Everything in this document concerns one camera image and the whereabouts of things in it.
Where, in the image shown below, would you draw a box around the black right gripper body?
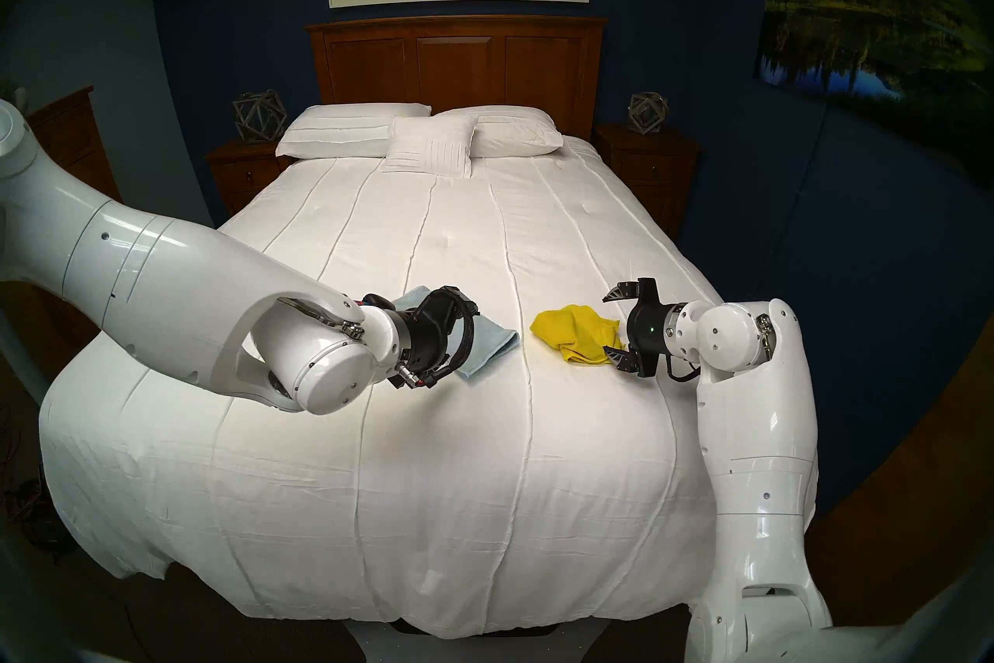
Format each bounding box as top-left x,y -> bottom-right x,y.
625,278 -> 684,379

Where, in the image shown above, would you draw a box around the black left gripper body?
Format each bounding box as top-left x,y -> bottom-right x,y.
392,286 -> 467,376

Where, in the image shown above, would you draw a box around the yellow hand towel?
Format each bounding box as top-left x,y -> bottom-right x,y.
530,304 -> 627,365

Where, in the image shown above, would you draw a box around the light blue hand towel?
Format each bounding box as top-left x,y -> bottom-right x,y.
391,287 -> 520,381

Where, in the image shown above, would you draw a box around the brown wooden nightstand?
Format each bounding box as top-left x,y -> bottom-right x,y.
592,123 -> 704,243
205,139 -> 294,218

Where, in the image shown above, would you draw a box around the white bed comforter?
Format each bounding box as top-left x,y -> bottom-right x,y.
37,133 -> 731,640

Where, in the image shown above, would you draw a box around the small pleated white pillow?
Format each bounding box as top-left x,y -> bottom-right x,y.
381,116 -> 478,177

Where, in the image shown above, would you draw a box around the large white pillow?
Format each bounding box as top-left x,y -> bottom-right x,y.
432,105 -> 565,159
276,103 -> 433,160

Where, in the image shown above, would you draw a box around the brown wooden headboard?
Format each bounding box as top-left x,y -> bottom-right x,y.
304,15 -> 610,140

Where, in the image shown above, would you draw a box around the forest lake poster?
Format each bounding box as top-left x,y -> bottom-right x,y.
755,0 -> 994,161

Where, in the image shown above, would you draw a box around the brown wooden dresser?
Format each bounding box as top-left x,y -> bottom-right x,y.
0,87 -> 123,359

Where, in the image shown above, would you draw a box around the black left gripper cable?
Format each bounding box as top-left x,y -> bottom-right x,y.
404,286 -> 476,388

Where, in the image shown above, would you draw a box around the grey geometric frame ornament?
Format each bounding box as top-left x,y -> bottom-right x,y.
628,92 -> 669,134
233,90 -> 288,145

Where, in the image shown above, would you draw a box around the tangled floor cables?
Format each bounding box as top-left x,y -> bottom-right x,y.
0,405 -> 71,561

